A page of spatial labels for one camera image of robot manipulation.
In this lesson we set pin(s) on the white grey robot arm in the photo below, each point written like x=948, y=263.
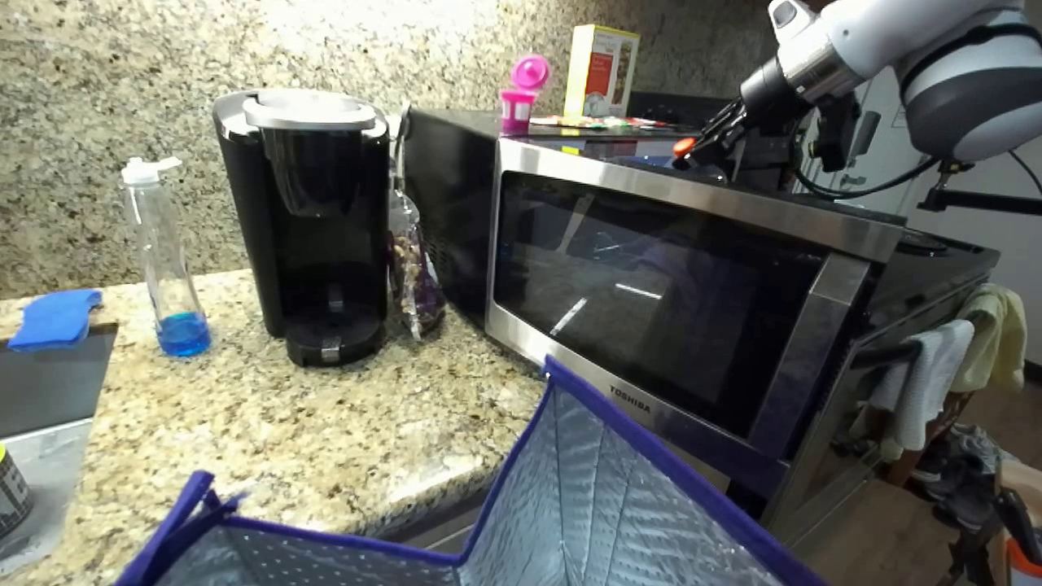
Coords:
x=969, y=70

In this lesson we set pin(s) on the open microwave door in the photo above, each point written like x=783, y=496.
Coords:
x=710, y=314

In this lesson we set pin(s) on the black stainless microwave oven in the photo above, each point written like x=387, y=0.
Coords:
x=449, y=177

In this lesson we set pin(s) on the clear bottle blue liquid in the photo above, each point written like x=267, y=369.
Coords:
x=177, y=314

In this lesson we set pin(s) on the blue insulated tote bag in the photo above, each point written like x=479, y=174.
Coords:
x=583, y=499

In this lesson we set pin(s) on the pink reusable coffee pod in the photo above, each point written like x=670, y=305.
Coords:
x=516, y=101

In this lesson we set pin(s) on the white green food box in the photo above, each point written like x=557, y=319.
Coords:
x=600, y=70

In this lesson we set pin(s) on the black single-serve coffee maker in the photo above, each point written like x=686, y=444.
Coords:
x=311, y=177

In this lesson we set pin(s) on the white hanging towel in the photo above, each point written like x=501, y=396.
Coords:
x=916, y=388

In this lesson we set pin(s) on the blue sponge cloth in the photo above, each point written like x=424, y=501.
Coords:
x=56, y=319

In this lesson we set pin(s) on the yellow hanging towel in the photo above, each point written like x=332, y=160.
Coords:
x=997, y=347

